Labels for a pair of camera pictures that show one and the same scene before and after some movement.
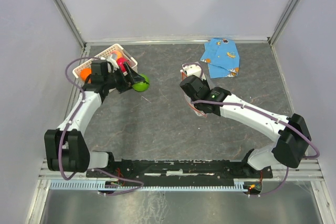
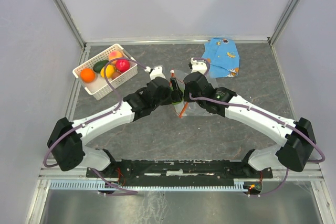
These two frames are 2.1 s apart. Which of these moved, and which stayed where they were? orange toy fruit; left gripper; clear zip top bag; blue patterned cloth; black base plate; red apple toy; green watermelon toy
Moved: clear zip top bag; green watermelon toy; left gripper
Stayed: red apple toy; blue patterned cloth; black base plate; orange toy fruit
